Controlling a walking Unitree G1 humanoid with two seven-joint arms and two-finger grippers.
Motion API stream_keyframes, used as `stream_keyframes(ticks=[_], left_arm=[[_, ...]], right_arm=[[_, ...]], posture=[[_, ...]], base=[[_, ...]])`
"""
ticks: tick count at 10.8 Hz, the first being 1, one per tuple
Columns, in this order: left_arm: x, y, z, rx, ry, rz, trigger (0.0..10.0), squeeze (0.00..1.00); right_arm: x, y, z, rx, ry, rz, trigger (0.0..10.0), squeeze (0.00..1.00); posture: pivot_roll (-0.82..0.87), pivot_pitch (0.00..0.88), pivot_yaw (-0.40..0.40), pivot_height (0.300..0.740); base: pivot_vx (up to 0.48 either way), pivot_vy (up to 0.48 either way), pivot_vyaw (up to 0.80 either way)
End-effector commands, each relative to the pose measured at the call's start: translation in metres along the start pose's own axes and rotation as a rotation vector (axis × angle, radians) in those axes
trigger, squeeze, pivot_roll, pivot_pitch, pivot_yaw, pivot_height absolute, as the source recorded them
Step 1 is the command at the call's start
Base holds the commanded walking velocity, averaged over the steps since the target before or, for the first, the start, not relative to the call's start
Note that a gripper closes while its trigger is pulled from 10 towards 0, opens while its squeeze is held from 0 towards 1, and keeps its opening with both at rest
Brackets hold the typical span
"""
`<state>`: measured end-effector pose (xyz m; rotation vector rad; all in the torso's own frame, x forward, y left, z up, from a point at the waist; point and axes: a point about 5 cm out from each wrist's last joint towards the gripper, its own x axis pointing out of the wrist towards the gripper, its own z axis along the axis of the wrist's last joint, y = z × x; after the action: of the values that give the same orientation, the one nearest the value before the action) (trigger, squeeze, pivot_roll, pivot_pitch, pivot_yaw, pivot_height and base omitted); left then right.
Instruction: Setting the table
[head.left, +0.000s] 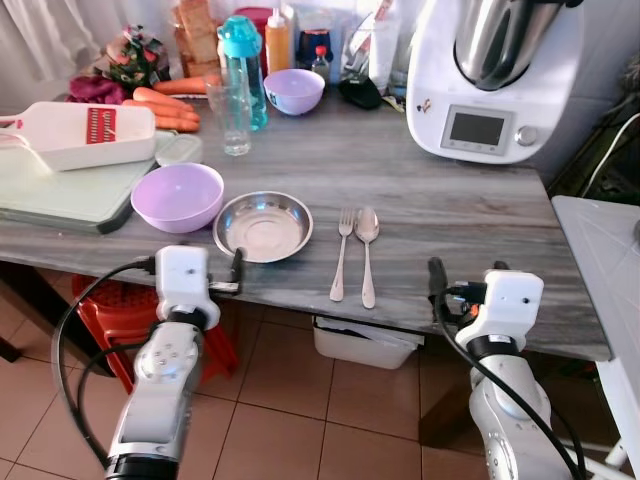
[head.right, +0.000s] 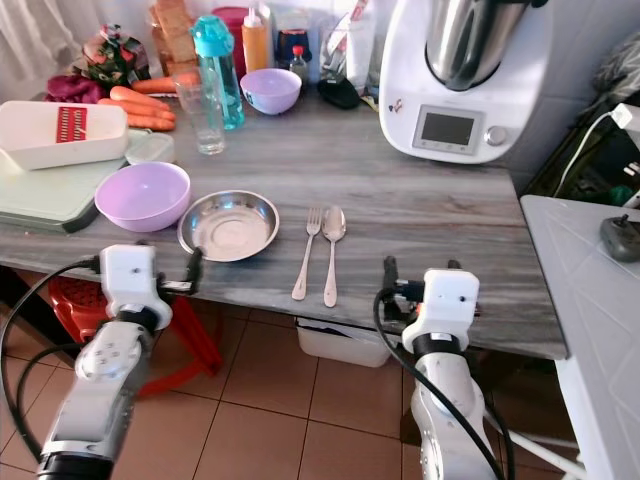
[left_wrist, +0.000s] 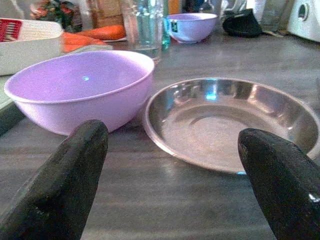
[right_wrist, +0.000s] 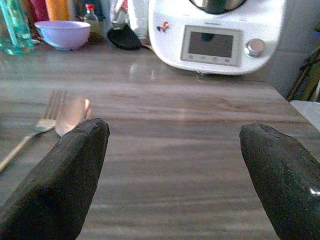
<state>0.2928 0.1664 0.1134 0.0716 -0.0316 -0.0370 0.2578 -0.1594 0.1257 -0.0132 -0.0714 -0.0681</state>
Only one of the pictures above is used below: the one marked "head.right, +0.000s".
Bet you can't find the orange carrot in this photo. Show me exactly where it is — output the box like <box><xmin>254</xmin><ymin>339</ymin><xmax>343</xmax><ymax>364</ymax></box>
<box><xmin>98</xmin><ymin>98</ymin><xmax>176</xmax><ymax>133</ymax></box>
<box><xmin>110</xmin><ymin>86</ymin><xmax>176</xmax><ymax>113</ymax></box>
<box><xmin>130</xmin><ymin>72</ymin><xmax>201</xmax><ymax>96</ymax></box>

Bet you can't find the white plastic bin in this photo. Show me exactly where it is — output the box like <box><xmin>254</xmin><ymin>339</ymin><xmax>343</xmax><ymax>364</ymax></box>
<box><xmin>297</xmin><ymin>318</ymin><xmax>406</xmax><ymax>368</ymax></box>

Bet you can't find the large purple plastic bowl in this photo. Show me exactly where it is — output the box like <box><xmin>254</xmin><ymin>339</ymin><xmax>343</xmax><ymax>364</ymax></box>
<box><xmin>95</xmin><ymin>162</ymin><xmax>192</xmax><ymax>233</ymax></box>

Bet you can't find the black rounded object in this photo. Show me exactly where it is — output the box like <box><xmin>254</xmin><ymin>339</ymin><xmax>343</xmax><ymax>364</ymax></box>
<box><xmin>317</xmin><ymin>77</ymin><xmax>363</xmax><ymax>111</ymax></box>

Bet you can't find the white curtain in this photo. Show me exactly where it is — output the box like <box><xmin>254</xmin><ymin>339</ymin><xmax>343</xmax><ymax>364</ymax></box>
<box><xmin>0</xmin><ymin>0</ymin><xmax>156</xmax><ymax>86</ymax></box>

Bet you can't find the small purple bowl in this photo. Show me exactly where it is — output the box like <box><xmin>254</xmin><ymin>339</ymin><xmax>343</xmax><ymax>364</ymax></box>
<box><xmin>240</xmin><ymin>68</ymin><xmax>303</xmax><ymax>115</ymax></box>

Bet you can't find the red lidded container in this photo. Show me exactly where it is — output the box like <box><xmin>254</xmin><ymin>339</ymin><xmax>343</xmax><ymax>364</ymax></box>
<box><xmin>213</xmin><ymin>6</ymin><xmax>251</xmax><ymax>41</ymax></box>

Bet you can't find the dark grey small device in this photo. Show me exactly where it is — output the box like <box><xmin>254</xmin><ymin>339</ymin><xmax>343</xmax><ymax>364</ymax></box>
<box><xmin>600</xmin><ymin>214</ymin><xmax>640</xmax><ymax>264</ymax></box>

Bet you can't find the red plastic stool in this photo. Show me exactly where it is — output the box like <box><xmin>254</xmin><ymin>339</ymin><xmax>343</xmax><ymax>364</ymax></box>
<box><xmin>50</xmin><ymin>277</ymin><xmax>211</xmax><ymax>396</ymax></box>

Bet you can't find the white power cable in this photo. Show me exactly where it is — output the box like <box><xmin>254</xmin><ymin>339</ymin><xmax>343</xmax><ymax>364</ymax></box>
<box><xmin>555</xmin><ymin>110</ymin><xmax>616</xmax><ymax>196</ymax></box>

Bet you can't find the dark wooden table leg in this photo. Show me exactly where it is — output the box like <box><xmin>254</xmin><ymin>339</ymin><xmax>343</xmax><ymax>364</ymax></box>
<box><xmin>0</xmin><ymin>265</ymin><xmax>51</xmax><ymax>331</ymax></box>

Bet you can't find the teal water bottle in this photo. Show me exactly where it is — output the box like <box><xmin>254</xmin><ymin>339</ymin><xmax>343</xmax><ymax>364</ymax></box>
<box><xmin>190</xmin><ymin>14</ymin><xmax>247</xmax><ymax>131</ymax></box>

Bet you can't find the red and blue mug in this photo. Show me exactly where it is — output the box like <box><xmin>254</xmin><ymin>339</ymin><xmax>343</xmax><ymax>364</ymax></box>
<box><xmin>277</xmin><ymin>28</ymin><xmax>311</xmax><ymax>69</ymax></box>

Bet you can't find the bagged sliced bread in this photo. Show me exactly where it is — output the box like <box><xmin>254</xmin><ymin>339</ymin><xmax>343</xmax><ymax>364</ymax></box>
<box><xmin>148</xmin><ymin>0</ymin><xmax>199</xmax><ymax>79</ymax></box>

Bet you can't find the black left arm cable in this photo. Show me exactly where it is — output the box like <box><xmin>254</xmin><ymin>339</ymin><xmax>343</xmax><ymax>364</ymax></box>
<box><xmin>2</xmin><ymin>256</ymin><xmax>103</xmax><ymax>461</ymax></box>

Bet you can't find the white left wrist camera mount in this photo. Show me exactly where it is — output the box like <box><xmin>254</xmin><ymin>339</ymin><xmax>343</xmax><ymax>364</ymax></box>
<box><xmin>98</xmin><ymin>243</ymin><xmax>163</xmax><ymax>331</ymax></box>

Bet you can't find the clear drinking glass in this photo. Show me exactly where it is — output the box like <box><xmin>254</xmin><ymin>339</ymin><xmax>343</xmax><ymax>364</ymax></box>
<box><xmin>175</xmin><ymin>75</ymin><xmax>227</xmax><ymax>156</ymax></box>

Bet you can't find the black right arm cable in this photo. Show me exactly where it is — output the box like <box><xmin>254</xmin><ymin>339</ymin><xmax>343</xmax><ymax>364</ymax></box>
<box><xmin>374</xmin><ymin>290</ymin><xmax>517</xmax><ymax>480</ymax></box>

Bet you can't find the white plastic package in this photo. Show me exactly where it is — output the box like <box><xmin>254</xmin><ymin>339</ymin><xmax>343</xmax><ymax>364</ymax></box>
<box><xmin>322</xmin><ymin>0</ymin><xmax>379</xmax><ymax>93</ymax></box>

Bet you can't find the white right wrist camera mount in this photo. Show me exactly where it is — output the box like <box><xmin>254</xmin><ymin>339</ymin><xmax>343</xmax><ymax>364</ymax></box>
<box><xmin>405</xmin><ymin>268</ymin><xmax>481</xmax><ymax>351</ymax></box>

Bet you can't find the white grater with red blade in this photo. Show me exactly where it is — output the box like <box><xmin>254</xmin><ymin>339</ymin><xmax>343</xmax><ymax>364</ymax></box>
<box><xmin>0</xmin><ymin>100</ymin><xmax>130</xmax><ymax>171</ymax></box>

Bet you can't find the orange sauce bottle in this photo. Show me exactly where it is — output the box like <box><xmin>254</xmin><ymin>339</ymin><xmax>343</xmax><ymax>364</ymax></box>
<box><xmin>242</xmin><ymin>5</ymin><xmax>270</xmax><ymax>73</ymax></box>

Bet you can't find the pale green cutting board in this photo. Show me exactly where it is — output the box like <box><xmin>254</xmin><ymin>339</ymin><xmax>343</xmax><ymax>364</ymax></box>
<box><xmin>0</xmin><ymin>130</ymin><xmax>176</xmax><ymax>234</ymax></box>

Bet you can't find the stainless steel plate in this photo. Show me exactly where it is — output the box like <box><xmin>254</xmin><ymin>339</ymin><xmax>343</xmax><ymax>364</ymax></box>
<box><xmin>178</xmin><ymin>190</ymin><xmax>280</xmax><ymax>263</ymax></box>

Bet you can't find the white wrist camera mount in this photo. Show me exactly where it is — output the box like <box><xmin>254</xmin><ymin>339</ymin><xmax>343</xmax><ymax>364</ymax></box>
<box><xmin>98</xmin><ymin>243</ymin><xmax>163</xmax><ymax>331</ymax></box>
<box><xmin>405</xmin><ymin>268</ymin><xmax>481</xmax><ymax>351</ymax></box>

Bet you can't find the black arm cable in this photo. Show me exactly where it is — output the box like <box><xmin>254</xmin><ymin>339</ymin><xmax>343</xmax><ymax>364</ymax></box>
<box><xmin>374</xmin><ymin>290</ymin><xmax>517</xmax><ymax>480</ymax></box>
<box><xmin>2</xmin><ymin>256</ymin><xmax>103</xmax><ymax>461</ymax></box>

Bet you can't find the silver fork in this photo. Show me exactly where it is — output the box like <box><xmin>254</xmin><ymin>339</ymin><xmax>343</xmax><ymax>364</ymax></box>
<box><xmin>291</xmin><ymin>208</ymin><xmax>323</xmax><ymax>302</ymax></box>

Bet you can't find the pale green square plate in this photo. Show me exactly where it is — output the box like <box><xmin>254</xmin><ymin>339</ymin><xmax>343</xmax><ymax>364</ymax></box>
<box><xmin>125</xmin><ymin>130</ymin><xmax>176</xmax><ymax>166</ymax></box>

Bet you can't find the silver spoon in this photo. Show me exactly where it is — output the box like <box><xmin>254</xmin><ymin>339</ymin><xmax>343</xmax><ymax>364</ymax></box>
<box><xmin>321</xmin><ymin>206</ymin><xmax>348</xmax><ymax>308</ymax></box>

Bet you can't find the white food processor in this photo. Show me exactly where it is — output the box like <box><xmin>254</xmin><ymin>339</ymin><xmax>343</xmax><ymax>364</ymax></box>
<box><xmin>378</xmin><ymin>0</ymin><xmax>553</xmax><ymax>164</ymax></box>

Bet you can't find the white power adapter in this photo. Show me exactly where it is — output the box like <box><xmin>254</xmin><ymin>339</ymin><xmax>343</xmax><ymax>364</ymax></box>
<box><xmin>610</xmin><ymin>100</ymin><xmax>640</xmax><ymax>133</ymax></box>

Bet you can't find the white side table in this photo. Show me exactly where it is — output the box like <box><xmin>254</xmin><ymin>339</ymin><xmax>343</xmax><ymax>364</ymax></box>
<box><xmin>520</xmin><ymin>195</ymin><xmax>640</xmax><ymax>480</ymax></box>

